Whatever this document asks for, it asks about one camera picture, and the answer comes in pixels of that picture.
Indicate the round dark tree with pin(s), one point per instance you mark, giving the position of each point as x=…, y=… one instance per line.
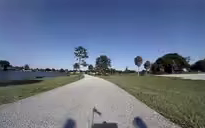
x=103, y=63

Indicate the tall thin pine tree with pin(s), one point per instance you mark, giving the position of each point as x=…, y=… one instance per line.
x=80, y=53

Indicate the pale concrete path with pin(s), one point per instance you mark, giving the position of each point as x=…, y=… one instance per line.
x=86, y=96

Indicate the palm tree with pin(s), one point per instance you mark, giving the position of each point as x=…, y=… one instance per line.
x=147, y=64
x=138, y=60

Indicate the wide grass lawn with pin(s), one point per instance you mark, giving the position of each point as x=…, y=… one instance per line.
x=163, y=96

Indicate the robot's own part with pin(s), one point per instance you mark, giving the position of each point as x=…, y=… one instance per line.
x=139, y=122

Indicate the large broad dark tree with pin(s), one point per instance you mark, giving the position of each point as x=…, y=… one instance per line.
x=171, y=61

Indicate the grass strip beside lake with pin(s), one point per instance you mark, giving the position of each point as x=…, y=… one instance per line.
x=20, y=91

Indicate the pale road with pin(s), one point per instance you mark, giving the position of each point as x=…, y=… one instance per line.
x=190, y=76

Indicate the lake water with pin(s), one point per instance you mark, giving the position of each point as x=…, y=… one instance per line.
x=13, y=75

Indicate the distant shore tree line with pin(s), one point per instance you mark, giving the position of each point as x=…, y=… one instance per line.
x=3, y=63

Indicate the clump of trees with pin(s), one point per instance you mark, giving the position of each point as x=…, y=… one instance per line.
x=203, y=65

